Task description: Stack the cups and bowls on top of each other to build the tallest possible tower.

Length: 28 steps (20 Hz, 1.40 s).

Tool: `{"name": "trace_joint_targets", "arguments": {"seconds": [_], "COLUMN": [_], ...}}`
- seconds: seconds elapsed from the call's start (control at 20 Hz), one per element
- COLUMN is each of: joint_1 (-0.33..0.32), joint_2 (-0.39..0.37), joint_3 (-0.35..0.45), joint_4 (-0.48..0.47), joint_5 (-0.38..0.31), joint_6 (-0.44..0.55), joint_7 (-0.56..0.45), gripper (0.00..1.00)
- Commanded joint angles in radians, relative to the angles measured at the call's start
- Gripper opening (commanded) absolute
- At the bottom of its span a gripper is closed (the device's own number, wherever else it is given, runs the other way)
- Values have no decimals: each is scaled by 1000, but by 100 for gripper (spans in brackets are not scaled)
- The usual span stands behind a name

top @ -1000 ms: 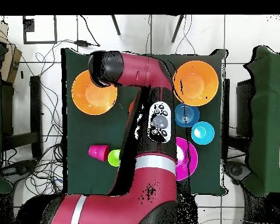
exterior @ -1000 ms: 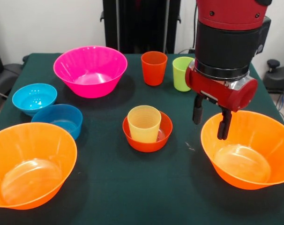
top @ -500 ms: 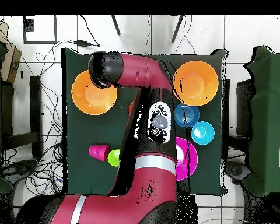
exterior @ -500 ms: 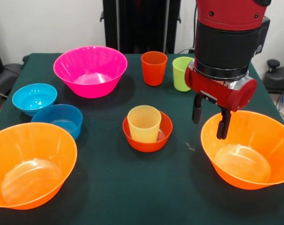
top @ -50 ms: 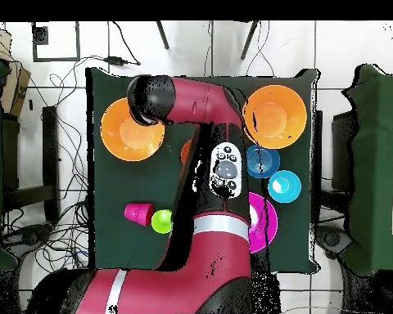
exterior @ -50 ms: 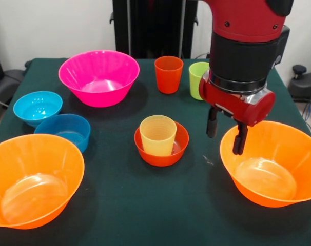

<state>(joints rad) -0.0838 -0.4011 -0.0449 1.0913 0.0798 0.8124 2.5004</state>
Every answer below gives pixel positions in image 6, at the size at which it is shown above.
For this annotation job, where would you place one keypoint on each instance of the dark green tablecloth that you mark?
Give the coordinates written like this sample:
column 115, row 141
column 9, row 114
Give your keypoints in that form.
column 155, row 225

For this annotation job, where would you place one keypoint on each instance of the light blue bowl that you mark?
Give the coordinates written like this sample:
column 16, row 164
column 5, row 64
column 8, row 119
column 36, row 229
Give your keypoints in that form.
column 37, row 107

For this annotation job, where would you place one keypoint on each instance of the green cup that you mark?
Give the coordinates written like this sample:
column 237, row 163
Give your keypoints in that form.
column 195, row 84

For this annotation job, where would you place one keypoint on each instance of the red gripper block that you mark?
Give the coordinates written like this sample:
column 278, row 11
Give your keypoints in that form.
column 242, row 107

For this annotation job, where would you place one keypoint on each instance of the small red bowl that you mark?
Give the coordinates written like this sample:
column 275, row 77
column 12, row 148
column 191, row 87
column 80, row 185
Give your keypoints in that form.
column 160, row 160

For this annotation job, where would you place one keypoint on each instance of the yellow cup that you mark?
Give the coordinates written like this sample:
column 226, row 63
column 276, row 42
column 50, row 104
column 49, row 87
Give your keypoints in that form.
column 158, row 143

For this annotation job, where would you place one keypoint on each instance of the large orange bowl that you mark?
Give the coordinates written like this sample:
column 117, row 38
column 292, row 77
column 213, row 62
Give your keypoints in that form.
column 37, row 179
column 273, row 166

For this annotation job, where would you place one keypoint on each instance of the large pink bowl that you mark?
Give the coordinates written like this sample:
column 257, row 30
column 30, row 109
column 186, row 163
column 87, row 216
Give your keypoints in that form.
column 99, row 77

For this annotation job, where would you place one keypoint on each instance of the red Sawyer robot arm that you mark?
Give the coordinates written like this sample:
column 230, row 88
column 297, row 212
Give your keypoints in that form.
column 242, row 51

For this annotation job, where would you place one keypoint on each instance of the orange cup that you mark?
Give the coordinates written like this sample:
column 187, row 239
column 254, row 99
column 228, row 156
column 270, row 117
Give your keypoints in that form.
column 168, row 77

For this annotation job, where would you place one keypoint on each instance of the dark blue bowl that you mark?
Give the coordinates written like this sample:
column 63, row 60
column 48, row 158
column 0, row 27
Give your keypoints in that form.
column 76, row 128

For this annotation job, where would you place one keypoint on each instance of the black stand base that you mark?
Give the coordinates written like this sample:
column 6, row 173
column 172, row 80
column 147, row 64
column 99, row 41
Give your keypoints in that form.
column 6, row 84
column 303, row 84

